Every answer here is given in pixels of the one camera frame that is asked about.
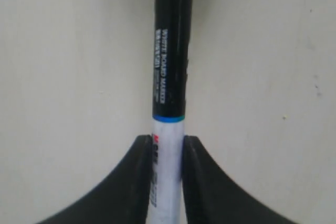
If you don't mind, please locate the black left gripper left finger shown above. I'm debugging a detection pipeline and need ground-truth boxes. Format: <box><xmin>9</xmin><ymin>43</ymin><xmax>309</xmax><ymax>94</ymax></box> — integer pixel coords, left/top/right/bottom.
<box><xmin>42</xmin><ymin>135</ymin><xmax>152</xmax><ymax>223</ymax></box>

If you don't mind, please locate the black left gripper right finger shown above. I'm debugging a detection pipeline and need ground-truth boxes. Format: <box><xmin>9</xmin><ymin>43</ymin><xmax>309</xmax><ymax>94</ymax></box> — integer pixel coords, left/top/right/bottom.
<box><xmin>183</xmin><ymin>135</ymin><xmax>293</xmax><ymax>223</ymax></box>

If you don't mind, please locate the black and white whiteboard marker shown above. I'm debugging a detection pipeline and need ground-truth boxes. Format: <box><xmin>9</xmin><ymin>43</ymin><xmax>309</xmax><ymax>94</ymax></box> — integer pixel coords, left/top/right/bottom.
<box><xmin>149</xmin><ymin>0</ymin><xmax>193</xmax><ymax>223</ymax></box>

